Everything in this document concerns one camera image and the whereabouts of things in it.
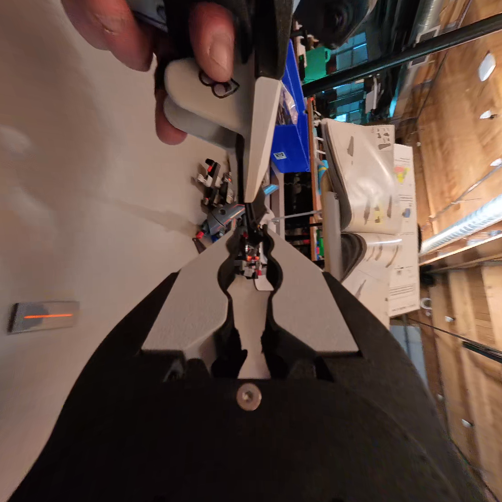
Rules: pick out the white ceiling access point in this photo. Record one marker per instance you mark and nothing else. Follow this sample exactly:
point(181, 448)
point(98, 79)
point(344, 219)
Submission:
point(487, 66)

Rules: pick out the green plastic container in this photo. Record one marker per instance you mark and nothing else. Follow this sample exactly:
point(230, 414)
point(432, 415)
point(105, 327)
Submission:
point(317, 64)

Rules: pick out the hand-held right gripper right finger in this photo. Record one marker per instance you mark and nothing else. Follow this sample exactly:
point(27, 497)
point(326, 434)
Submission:
point(310, 313)

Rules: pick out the grey orange lego car model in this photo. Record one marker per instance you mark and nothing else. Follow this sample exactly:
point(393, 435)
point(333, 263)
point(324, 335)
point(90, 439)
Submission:
point(221, 213)

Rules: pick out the wooden shelf unit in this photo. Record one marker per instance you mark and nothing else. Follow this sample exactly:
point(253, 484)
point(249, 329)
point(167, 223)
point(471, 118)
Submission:
point(312, 157)

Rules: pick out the small white vent grille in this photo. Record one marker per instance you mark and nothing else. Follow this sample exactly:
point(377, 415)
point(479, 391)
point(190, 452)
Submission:
point(427, 39)

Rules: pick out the silver spiral air duct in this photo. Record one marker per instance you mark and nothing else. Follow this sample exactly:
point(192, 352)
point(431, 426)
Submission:
point(459, 231)

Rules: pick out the open lego instruction booklet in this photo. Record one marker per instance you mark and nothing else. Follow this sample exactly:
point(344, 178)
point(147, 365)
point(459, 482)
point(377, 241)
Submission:
point(364, 176)

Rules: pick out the black lego panel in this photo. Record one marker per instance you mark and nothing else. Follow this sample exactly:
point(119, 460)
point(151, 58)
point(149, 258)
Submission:
point(200, 247)

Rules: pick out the blue plastic bin with tag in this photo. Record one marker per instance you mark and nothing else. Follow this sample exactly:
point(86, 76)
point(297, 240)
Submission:
point(294, 129)

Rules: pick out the black steel pillar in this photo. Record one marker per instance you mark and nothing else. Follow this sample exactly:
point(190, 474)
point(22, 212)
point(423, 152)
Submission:
point(392, 59)

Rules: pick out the lego sticker sheet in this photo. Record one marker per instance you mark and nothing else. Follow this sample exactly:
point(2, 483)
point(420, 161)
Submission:
point(43, 317)

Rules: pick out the white printed instruction sheet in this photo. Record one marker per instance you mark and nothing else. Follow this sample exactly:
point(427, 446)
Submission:
point(408, 243)

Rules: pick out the person's left hand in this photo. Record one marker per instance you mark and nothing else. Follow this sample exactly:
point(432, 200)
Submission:
point(117, 31)

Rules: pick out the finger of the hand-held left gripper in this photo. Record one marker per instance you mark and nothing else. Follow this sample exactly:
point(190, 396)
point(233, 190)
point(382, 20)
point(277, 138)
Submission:
point(262, 129)

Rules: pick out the white ceiling spot lamp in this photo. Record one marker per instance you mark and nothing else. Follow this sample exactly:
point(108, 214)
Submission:
point(487, 114)

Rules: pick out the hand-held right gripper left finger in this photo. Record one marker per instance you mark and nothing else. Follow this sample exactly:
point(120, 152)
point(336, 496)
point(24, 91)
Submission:
point(188, 313)

